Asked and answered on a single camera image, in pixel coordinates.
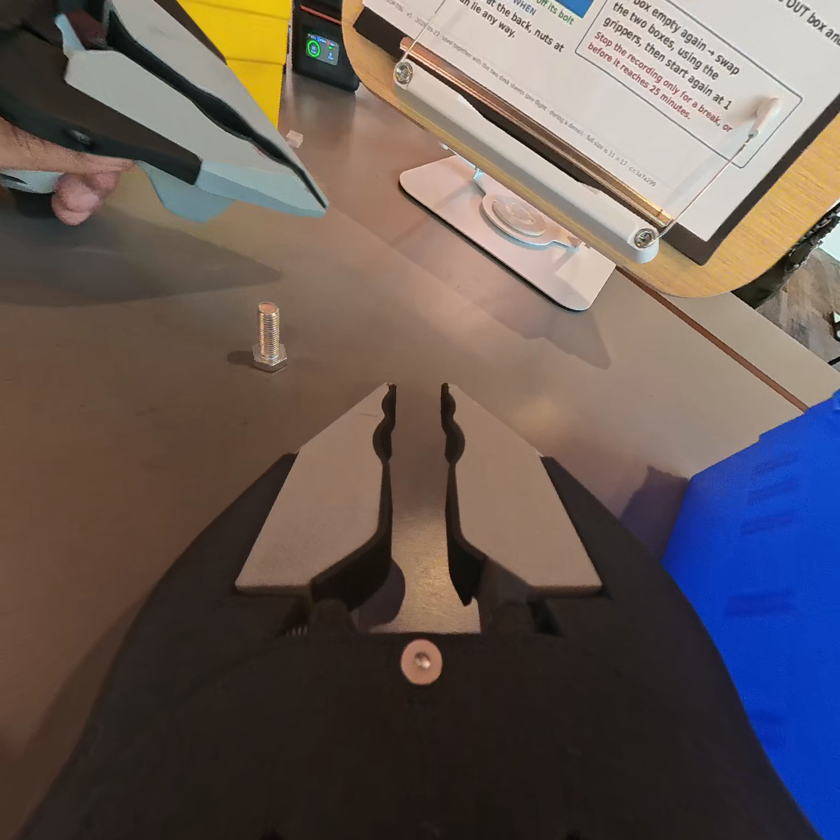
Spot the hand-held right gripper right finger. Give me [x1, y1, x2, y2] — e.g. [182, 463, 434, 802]
[440, 382, 603, 606]

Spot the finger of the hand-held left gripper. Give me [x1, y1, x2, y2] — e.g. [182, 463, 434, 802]
[105, 0, 328, 201]
[54, 13, 328, 223]

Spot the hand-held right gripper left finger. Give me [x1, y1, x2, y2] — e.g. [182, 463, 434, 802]
[234, 382, 397, 597]

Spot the silver hex bolt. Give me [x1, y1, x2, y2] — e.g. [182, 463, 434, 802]
[251, 301, 288, 374]

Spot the person's left hand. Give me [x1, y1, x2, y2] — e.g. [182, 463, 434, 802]
[0, 120, 135, 226]

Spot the yellow plastic bin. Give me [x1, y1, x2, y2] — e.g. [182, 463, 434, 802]
[176, 0, 294, 127]

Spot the black device with screen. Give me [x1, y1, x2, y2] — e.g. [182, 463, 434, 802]
[290, 0, 361, 93]

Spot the blue plastic bin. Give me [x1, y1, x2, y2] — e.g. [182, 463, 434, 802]
[661, 390, 840, 840]

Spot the printed instruction sheet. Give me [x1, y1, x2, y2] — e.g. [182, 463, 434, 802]
[354, 0, 840, 266]

